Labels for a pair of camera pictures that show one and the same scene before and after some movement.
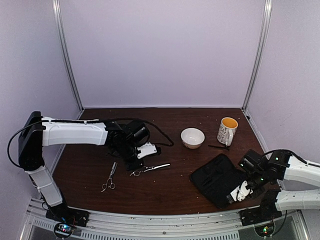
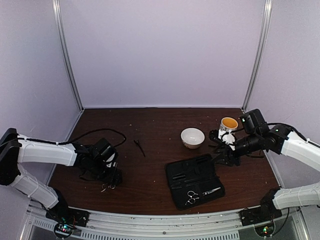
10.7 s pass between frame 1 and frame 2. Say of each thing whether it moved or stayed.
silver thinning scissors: stayed
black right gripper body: moved
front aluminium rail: stayed
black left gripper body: moved
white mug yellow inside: stayed
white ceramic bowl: stayed
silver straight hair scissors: moved
